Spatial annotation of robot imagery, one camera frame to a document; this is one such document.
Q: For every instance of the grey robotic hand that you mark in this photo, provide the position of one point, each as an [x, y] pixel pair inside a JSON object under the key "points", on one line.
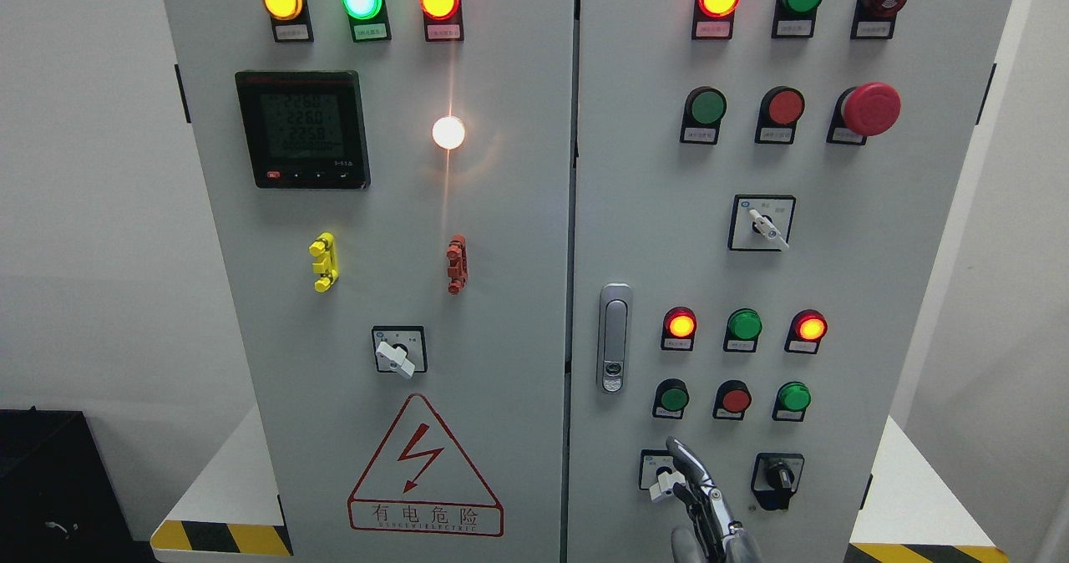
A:
{"points": [[716, 535]]}

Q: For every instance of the silver door handle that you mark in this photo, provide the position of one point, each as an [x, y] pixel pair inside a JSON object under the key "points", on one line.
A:
{"points": [[613, 335]]}

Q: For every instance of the right grey cabinet door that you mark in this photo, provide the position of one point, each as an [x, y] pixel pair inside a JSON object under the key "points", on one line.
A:
{"points": [[654, 213]]}

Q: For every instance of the grey cabinet door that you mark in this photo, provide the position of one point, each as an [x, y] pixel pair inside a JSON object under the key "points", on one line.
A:
{"points": [[654, 213], [495, 351]]}

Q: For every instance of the left grey cabinet door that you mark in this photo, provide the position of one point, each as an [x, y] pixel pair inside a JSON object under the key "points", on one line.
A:
{"points": [[495, 351]]}

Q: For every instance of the red push button lower middle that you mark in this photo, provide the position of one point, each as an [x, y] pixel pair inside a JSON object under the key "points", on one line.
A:
{"points": [[732, 400]]}

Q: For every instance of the green push button lower left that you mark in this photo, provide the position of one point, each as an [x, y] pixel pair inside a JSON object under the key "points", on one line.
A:
{"points": [[670, 399]]}

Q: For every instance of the green push button lower right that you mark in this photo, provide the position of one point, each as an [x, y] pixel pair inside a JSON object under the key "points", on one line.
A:
{"points": [[792, 402]]}

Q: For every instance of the white cabinet base platform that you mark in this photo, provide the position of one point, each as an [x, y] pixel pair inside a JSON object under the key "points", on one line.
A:
{"points": [[231, 512]]}

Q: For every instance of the red lit indicator middle left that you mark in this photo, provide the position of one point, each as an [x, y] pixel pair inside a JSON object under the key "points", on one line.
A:
{"points": [[679, 329]]}

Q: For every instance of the red lit indicator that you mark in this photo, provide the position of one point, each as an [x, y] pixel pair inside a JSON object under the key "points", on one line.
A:
{"points": [[679, 329], [806, 332], [713, 19]]}

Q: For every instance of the green indicator middle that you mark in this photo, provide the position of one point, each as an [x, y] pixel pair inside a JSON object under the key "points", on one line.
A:
{"points": [[743, 330]]}

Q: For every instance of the red lit indicator middle right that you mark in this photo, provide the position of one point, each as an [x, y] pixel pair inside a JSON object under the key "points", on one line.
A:
{"points": [[806, 332]]}

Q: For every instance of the red electric hazard warning sign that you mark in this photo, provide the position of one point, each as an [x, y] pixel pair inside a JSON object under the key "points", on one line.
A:
{"points": [[421, 480]]}

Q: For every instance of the red plastic clip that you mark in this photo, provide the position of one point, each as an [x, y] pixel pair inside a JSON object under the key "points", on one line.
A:
{"points": [[458, 266]]}

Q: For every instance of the green push button upper row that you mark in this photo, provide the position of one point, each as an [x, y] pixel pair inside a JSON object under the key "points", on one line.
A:
{"points": [[702, 115]]}

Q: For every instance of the red push button upper row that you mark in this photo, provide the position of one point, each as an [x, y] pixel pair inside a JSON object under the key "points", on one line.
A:
{"points": [[778, 115]]}

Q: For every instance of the red emergency stop mushroom button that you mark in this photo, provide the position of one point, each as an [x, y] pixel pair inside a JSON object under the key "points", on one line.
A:
{"points": [[862, 112]]}

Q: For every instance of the yellow plastic clip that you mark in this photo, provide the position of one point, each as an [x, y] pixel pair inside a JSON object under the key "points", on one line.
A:
{"points": [[324, 264]]}

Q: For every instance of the white glowing indicator light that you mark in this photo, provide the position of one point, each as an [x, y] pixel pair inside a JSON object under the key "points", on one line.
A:
{"points": [[448, 132]]}

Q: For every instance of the red lit indicator top right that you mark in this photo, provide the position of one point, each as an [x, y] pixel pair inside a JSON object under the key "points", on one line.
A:
{"points": [[713, 19]]}

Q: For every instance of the green indicator top right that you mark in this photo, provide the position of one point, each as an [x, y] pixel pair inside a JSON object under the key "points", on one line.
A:
{"points": [[794, 19]]}

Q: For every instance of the dark red buzzer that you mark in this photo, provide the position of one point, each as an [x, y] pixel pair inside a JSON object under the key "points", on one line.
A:
{"points": [[875, 19]]}

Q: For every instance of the black digital power meter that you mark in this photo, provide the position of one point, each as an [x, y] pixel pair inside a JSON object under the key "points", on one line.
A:
{"points": [[304, 129]]}

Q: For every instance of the orange red indicator light left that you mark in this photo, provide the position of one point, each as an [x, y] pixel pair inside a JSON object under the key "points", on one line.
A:
{"points": [[442, 20]]}

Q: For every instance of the green indicator light top left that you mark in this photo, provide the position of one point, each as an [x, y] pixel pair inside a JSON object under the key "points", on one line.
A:
{"points": [[368, 20]]}

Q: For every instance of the black box lower left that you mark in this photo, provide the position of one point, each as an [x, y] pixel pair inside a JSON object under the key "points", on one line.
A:
{"points": [[57, 501]]}

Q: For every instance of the yellow indicator light top left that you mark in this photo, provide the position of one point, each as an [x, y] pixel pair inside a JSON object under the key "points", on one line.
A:
{"points": [[290, 20]]}

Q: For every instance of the lower white selector switch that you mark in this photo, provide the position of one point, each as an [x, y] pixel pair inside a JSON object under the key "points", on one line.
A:
{"points": [[658, 474]]}

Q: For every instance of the black rotary knob switch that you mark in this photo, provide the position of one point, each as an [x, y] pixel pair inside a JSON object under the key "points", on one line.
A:
{"points": [[775, 479]]}

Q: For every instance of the right door upper selector switch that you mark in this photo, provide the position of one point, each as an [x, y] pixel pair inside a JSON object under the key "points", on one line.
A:
{"points": [[761, 222]]}

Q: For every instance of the left door white selector switch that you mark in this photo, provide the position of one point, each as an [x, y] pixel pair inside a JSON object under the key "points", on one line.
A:
{"points": [[400, 350]]}

